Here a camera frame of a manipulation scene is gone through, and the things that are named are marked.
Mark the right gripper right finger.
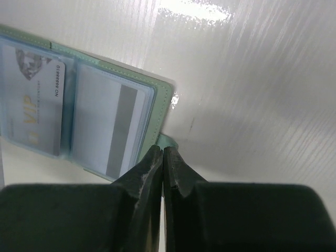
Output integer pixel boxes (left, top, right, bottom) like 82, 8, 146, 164
163, 147, 335, 251

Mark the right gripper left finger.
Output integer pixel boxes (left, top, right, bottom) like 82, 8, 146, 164
1, 145, 163, 251

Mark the green leather card holder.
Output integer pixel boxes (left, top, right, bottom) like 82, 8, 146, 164
1, 25, 176, 181

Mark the silver credit card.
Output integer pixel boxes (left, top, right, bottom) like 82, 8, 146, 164
1, 43, 66, 156
71, 64, 155, 179

